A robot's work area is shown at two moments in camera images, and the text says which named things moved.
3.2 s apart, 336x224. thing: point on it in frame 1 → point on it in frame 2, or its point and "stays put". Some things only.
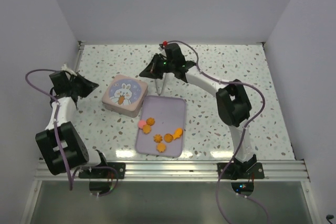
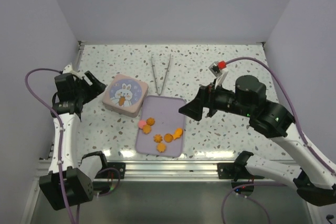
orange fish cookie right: (178, 132) stays put
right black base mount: (249, 169) stays put
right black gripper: (151, 71) → (206, 96)
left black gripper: (88, 86) → (96, 88)
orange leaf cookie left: (146, 129) stays put
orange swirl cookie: (150, 121) stays put
